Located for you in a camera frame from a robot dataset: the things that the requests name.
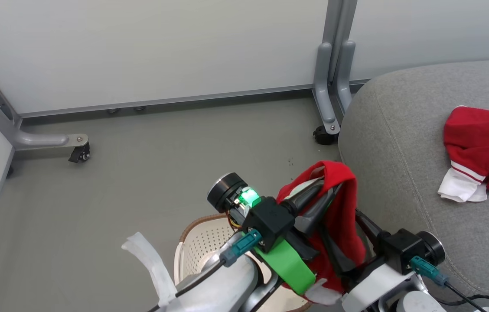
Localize black cable teal connector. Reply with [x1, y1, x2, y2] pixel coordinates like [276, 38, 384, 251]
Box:
[146, 229, 263, 312]
[409, 255, 489, 312]

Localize curved grey partition foot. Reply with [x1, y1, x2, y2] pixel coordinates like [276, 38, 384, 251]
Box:
[0, 98, 89, 151]

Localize red shorts white side stripe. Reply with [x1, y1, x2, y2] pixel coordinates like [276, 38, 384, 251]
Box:
[276, 161, 367, 306]

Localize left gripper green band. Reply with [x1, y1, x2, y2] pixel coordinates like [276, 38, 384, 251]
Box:
[207, 172, 344, 296]

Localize grey fabric sofa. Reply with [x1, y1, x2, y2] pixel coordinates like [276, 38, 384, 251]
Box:
[338, 58, 489, 312]

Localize red jersey white striped cuffs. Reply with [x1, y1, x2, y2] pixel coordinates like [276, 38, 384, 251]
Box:
[437, 105, 489, 204]

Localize long grey partition foot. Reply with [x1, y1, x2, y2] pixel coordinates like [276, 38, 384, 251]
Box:
[313, 42, 341, 135]

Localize grey partition bottom rail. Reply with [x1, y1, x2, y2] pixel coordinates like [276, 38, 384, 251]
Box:
[18, 79, 373, 119]

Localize white fabric strip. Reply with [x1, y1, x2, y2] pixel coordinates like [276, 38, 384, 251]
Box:
[121, 231, 179, 308]

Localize short grey partition foot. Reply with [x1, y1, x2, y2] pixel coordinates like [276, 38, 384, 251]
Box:
[336, 40, 356, 114]

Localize black caster wheel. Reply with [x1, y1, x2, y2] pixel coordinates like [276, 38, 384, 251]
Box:
[313, 125, 339, 146]
[68, 143, 91, 164]

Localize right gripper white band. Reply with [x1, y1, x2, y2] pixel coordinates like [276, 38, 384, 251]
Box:
[319, 209, 446, 312]

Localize white perforated laundry basket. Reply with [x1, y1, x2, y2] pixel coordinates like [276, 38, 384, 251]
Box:
[174, 213, 314, 312]

